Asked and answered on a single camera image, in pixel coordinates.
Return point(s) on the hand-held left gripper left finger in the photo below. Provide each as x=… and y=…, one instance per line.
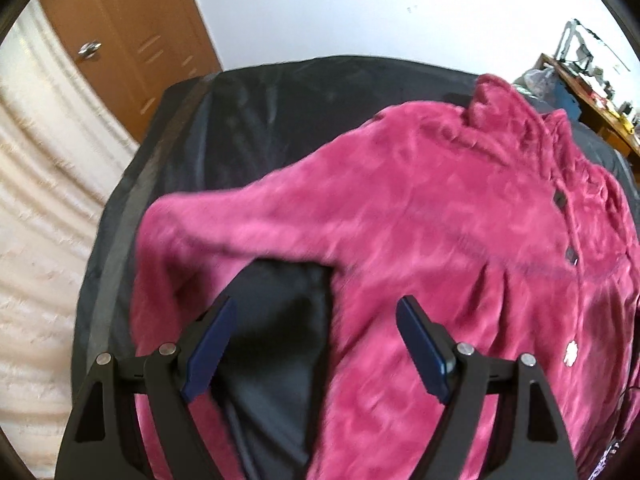
x=210, y=350

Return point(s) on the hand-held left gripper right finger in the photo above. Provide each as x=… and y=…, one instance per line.
x=422, y=350

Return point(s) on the pink fleece jacket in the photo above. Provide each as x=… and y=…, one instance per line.
x=425, y=185

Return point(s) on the dark grey bed cover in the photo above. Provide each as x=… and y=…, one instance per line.
x=240, y=125

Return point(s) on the cream curtain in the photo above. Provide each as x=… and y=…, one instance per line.
x=45, y=185

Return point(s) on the blue box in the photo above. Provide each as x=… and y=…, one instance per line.
x=562, y=102

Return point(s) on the white plastic bag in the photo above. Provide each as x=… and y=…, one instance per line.
x=535, y=82

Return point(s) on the wooden desk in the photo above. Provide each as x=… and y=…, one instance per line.
x=607, y=120

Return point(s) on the yellow box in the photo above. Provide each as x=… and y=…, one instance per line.
x=627, y=123

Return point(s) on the metal door knob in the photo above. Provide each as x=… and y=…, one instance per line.
x=89, y=49

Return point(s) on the wooden door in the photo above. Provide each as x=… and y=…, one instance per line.
x=140, y=20

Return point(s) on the clear frame stand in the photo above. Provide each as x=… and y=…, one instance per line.
x=567, y=45

